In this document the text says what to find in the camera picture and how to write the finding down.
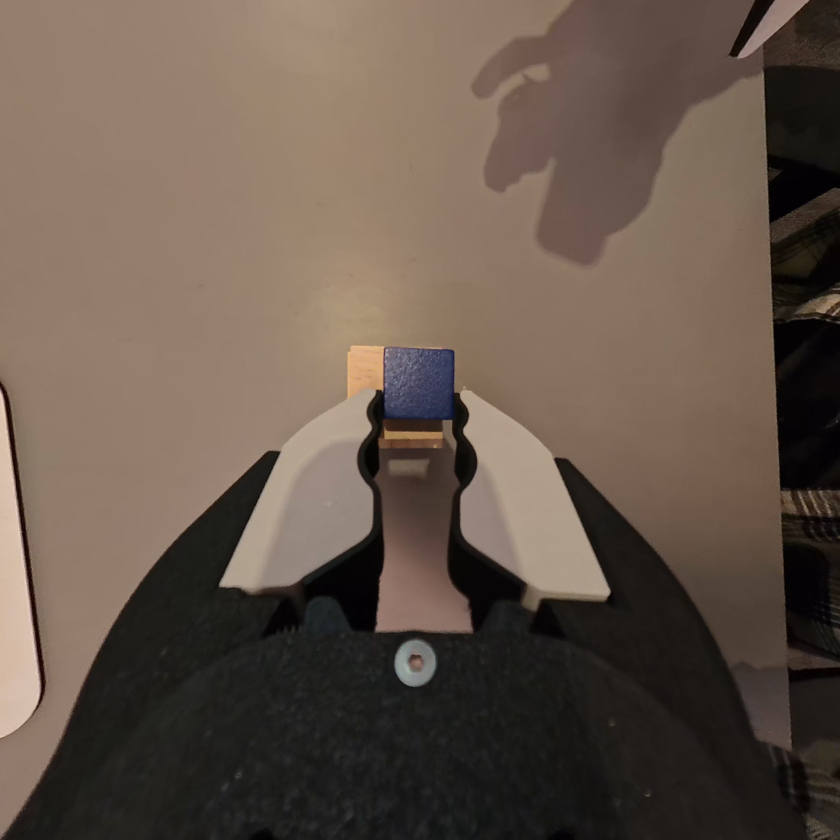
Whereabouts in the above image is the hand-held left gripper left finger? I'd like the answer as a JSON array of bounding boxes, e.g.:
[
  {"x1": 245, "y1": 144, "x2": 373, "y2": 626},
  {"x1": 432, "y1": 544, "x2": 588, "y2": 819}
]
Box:
[{"x1": 218, "y1": 390, "x2": 385, "y2": 632}]

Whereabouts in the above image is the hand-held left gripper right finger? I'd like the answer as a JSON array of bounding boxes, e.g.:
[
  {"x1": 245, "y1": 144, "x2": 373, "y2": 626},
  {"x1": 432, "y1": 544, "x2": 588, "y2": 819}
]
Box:
[{"x1": 448, "y1": 390, "x2": 613, "y2": 630}]

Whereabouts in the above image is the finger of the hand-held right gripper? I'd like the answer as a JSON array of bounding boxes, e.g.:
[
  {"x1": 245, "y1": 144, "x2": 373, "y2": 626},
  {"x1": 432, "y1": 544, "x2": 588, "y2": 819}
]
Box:
[{"x1": 729, "y1": 0, "x2": 812, "y2": 60}]

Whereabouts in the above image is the medium natural wooden cube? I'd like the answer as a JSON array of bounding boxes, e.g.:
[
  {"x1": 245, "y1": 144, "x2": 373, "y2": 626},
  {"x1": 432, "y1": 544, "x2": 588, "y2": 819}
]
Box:
[{"x1": 344, "y1": 353, "x2": 446, "y2": 439}]

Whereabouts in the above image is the blue wooden cube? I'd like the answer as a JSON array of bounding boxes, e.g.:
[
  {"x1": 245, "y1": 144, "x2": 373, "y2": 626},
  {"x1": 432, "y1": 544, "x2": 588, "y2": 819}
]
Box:
[{"x1": 382, "y1": 346, "x2": 456, "y2": 421}]

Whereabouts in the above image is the large natural wooden cube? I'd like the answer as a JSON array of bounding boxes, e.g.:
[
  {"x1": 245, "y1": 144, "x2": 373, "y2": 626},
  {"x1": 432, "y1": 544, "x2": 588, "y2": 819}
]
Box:
[{"x1": 348, "y1": 345, "x2": 447, "y2": 452}]

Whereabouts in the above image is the white mount plate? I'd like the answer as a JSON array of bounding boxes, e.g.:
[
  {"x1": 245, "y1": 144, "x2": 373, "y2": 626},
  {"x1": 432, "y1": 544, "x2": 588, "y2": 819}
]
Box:
[{"x1": 0, "y1": 381, "x2": 43, "y2": 739}]

